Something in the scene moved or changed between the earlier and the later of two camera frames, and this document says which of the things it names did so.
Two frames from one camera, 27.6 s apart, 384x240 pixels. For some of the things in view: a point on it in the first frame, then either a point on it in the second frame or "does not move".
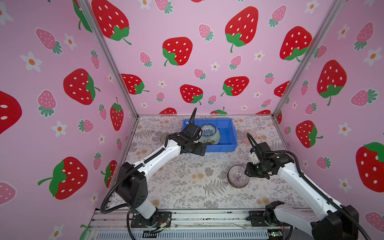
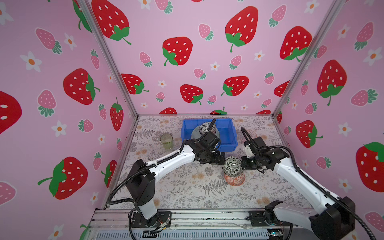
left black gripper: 198,151 -> 216,160
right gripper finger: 251,167 -> 245,165
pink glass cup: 252,133 does not move
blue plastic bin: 228,142 does not move
